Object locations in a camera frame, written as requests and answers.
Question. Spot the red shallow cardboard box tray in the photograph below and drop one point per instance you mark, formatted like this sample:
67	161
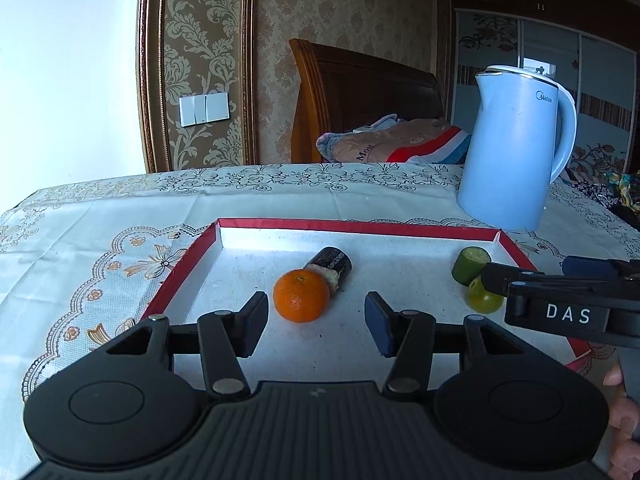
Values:
280	250

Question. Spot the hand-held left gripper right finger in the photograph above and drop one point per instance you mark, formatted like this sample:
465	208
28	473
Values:
377	321

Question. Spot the person's right hand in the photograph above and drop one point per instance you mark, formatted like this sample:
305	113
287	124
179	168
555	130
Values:
620	452

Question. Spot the green tomato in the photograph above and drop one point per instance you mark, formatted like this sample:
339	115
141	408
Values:
482	301

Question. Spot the brown wooden headboard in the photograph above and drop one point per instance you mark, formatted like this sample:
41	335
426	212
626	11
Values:
360	90

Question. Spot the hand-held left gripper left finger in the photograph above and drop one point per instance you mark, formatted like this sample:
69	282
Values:
252	322

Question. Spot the wardrobe with floral sliding doors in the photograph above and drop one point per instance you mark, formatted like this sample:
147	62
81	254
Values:
600	85

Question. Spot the white wall light switch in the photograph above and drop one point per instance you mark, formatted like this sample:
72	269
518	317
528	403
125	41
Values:
205	109

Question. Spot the gilded wall panel frame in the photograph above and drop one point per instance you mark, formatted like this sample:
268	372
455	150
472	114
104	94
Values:
150	60

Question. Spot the striped beige pillow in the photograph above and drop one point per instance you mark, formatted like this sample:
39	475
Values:
400	140

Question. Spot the green cucumber piece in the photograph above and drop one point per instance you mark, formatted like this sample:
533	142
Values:
467	265

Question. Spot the colourful patterned blanket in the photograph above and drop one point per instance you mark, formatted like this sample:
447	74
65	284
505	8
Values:
600	192

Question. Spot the dark sushi roll piece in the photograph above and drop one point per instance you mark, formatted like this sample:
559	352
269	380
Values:
332	262

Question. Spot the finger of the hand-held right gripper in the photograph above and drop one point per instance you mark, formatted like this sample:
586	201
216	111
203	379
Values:
500	277
590	267

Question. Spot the orange mandarin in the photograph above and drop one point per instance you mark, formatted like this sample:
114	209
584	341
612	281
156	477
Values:
300	296

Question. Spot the light blue electric kettle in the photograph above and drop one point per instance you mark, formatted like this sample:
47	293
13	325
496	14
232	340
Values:
510	160

